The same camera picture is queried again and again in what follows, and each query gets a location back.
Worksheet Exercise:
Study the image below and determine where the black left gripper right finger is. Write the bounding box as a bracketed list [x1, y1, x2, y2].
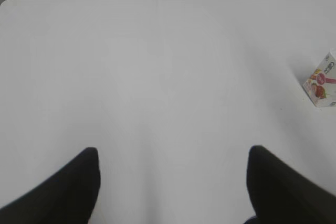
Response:
[246, 145, 335, 223]

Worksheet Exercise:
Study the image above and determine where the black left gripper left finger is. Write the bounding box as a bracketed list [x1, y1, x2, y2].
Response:
[1, 147, 100, 223]

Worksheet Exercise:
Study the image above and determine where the white yili changqing bottle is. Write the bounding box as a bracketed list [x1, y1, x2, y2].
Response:
[303, 48, 336, 108]

